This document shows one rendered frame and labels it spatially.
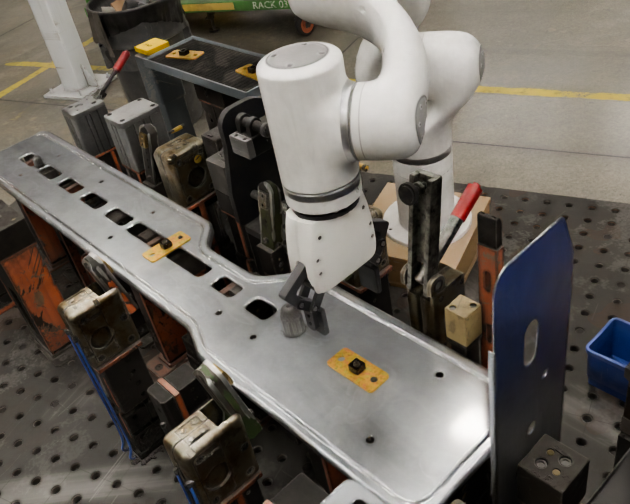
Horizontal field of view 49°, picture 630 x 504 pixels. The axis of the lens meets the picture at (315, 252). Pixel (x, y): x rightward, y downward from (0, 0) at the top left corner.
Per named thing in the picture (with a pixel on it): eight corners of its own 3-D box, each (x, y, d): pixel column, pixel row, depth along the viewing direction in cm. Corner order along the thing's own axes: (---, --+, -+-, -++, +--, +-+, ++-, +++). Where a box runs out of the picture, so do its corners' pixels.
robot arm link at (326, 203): (324, 144, 78) (328, 167, 80) (265, 180, 74) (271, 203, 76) (378, 164, 73) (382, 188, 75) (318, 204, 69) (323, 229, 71)
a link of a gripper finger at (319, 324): (302, 280, 80) (312, 322, 84) (282, 295, 79) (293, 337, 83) (321, 291, 78) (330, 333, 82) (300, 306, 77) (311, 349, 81)
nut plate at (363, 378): (325, 364, 94) (324, 358, 93) (345, 347, 95) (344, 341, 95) (371, 394, 88) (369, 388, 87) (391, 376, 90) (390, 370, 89)
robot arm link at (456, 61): (396, 132, 146) (385, 22, 130) (487, 131, 140) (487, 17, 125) (386, 165, 137) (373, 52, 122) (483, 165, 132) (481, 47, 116)
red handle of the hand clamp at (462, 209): (404, 274, 95) (461, 176, 96) (411, 280, 97) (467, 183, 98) (428, 286, 92) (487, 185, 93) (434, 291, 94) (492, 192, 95)
